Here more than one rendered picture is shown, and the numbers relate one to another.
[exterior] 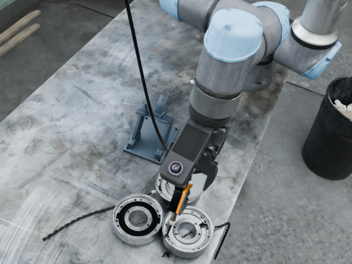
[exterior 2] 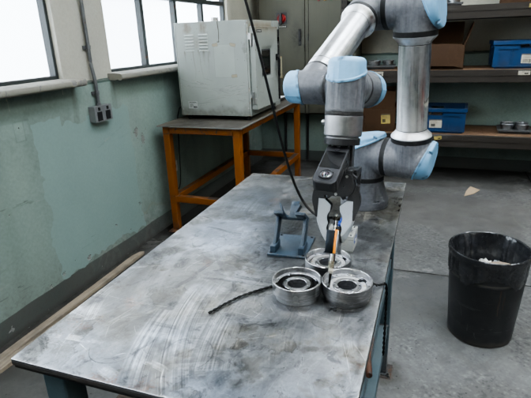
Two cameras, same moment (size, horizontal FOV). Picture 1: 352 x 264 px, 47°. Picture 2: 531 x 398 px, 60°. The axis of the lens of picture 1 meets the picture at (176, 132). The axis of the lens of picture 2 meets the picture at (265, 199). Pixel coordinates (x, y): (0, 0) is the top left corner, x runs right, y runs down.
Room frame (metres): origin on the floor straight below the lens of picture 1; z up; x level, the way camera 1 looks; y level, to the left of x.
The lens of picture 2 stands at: (-0.44, 0.06, 1.32)
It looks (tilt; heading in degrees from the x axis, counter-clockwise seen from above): 19 degrees down; 3
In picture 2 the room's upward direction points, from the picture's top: 2 degrees counter-clockwise
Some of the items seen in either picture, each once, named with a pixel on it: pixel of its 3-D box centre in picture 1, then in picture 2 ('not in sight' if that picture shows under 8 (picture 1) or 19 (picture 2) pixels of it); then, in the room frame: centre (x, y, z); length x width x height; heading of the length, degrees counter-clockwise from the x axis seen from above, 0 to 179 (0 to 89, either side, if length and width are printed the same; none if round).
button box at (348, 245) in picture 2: not in sight; (342, 236); (0.67, -0.08, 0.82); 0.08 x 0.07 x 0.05; 163
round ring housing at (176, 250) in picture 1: (186, 232); (347, 288); (0.41, -0.06, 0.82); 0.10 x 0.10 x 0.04
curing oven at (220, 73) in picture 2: not in sight; (235, 69); (3.06, 0.44, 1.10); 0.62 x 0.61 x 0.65; 163
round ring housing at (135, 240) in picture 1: (138, 220); (297, 287); (0.42, 0.05, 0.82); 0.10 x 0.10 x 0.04
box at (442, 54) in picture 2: not in sight; (440, 45); (3.89, -1.29, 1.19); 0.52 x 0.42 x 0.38; 73
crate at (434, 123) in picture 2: not in sight; (435, 117); (3.90, -1.30, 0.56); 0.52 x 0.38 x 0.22; 70
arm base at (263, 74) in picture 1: (250, 62); (364, 188); (0.98, -0.18, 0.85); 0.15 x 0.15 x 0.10
